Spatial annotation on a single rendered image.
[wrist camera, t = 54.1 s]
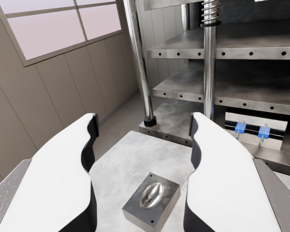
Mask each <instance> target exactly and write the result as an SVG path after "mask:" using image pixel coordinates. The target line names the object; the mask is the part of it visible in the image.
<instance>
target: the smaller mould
mask: <svg viewBox="0 0 290 232"><path fill-rule="evenodd" d="M180 196H181V192H180V184H177V183H175V182H172V181H170V180H168V179H166V178H163V177H161V176H158V175H156V174H153V173H151V172H149V173H148V175H147V176H146V177H145V179H144V180H143V181H142V183H141V184H140V185H139V186H138V188H137V189H136V190H135V192H134V193H133V194H132V195H131V197H130V198H129V199H128V200H127V202H126V203H125V204H124V206H123V207H122V211H123V214H124V216H125V219H127V220H128V221H130V222H132V223H133V224H135V225H136V226H138V227H139V228H141V229H142V230H144V231H145V232H161V230H162V228H163V227H164V225H165V223H166V221H167V219H168V218H169V216H170V214H171V212H172V211H173V209H174V207H175V205H176V203H177V202H178V200H179V198H180Z"/></svg>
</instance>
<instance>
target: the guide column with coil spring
mask: <svg viewBox="0 0 290 232"><path fill-rule="evenodd" d="M217 4H218V1H215V2H212V3H208V4H205V5H204V8H206V7H210V6H214V5H217ZM217 10H218V7H216V8H212V9H209V10H205V11H204V14H206V13H210V12H214V11H217ZM216 16H218V13H216V14H212V15H208V16H204V19H209V18H213V17H216ZM217 21H218V19H215V20H211V21H206V22H204V23H215V22H217ZM216 48H217V26H212V27H204V116H206V117H207V118H208V119H210V120H211V121H213V122H214V111H215V74H216Z"/></svg>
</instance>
